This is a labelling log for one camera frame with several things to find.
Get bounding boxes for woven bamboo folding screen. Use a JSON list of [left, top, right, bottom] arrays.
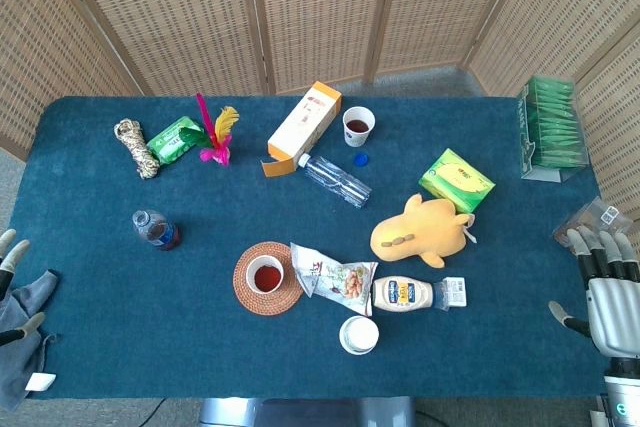
[[0, 0, 640, 221]]

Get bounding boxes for mayonnaise squeeze bottle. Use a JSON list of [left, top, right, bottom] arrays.
[[372, 275, 469, 312]]

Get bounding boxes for green tea bag box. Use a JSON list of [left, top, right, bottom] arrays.
[[516, 75, 591, 182]]

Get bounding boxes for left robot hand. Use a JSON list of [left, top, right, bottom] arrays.
[[0, 229, 46, 348]]

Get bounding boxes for orange and white carton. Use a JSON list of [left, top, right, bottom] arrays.
[[260, 80, 344, 179]]

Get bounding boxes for cola bottle blue label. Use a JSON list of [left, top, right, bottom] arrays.
[[131, 209, 182, 252]]

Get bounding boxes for yellow-green tissue box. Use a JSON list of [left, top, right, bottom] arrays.
[[418, 148, 497, 215]]

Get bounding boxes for green tissue pack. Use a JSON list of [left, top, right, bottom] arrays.
[[146, 115, 206, 166]]

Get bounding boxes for clear empty water bottle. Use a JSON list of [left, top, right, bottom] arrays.
[[297, 152, 373, 209]]

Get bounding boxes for paper cup green print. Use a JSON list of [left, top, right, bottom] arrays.
[[245, 254, 285, 294]]

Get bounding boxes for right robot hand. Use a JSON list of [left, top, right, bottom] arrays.
[[548, 226, 640, 358]]

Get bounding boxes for yellow plush toy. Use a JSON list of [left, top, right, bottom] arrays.
[[369, 193, 477, 269]]

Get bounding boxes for clear plastic snack package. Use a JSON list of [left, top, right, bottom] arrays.
[[552, 196, 635, 251]]

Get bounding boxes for white lidded cup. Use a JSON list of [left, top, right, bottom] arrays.
[[338, 315, 380, 356]]

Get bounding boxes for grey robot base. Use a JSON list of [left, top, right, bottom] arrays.
[[198, 396, 416, 427]]

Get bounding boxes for bundle of twisted rope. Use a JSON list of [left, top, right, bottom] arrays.
[[113, 118, 161, 180]]

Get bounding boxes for blue felt tablecloth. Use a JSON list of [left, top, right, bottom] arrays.
[[0, 95, 621, 401]]

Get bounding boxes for round woven rattan coaster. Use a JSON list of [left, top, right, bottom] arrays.
[[232, 241, 305, 317]]

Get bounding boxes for paper cup blue flower print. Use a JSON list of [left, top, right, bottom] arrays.
[[342, 106, 376, 148]]

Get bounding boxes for black floor cable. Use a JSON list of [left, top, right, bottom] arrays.
[[134, 398, 169, 426]]

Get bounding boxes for colourful feather shuttlecock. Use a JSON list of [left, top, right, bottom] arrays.
[[178, 92, 241, 167]]

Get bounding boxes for crumpled snack bag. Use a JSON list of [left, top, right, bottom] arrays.
[[289, 242, 380, 318]]

